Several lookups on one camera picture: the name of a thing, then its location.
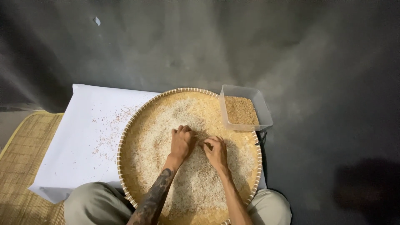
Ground person's right hand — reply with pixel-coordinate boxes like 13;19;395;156
199;136;229;172

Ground person's left hand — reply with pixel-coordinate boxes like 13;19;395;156
169;125;198;163

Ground round woven bamboo winnowing tray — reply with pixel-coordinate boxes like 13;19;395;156
116;87;263;225

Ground layer of white rice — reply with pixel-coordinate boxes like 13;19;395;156
130;97;256;216

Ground brown unhusked grains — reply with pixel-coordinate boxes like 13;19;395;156
224;96;260;125

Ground clear plastic container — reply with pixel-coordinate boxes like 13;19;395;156
219;84;274;132

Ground scattered rice husks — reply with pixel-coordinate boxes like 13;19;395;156
91;105;141;161

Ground white paper sheet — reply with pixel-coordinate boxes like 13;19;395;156
28;83;268;204

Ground person's beige trousers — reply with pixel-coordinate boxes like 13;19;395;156
63;182;293;225

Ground woven straw floor mat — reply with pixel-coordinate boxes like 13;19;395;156
0;111;67;225

